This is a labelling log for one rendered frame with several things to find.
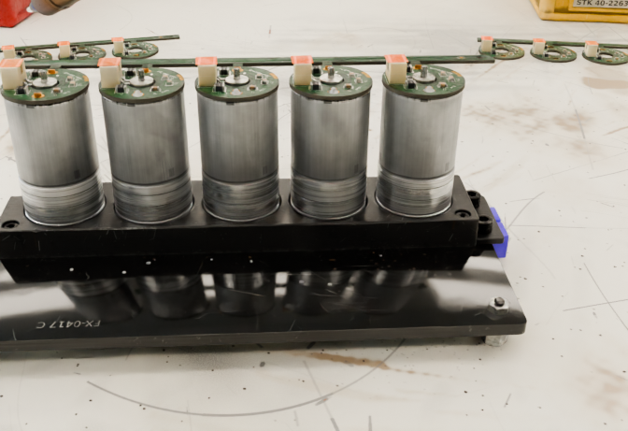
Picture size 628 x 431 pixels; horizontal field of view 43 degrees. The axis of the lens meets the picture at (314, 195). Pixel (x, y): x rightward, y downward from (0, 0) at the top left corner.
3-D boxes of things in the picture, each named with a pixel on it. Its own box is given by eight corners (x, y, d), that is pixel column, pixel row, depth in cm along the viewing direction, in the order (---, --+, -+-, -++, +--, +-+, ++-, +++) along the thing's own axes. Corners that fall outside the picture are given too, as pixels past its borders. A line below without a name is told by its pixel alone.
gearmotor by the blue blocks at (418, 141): (455, 239, 26) (473, 91, 23) (379, 241, 26) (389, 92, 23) (440, 200, 28) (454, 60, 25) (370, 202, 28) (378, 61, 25)
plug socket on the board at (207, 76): (224, 87, 23) (223, 64, 23) (195, 87, 23) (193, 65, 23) (225, 77, 24) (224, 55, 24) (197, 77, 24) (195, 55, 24)
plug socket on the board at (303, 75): (320, 85, 24) (321, 64, 23) (291, 86, 24) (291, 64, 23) (318, 75, 24) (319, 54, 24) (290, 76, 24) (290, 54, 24)
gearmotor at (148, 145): (192, 246, 25) (179, 94, 23) (112, 248, 25) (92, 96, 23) (196, 206, 27) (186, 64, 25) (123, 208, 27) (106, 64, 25)
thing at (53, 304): (465, 221, 29) (469, 193, 28) (523, 353, 23) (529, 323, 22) (14, 231, 28) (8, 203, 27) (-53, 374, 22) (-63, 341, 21)
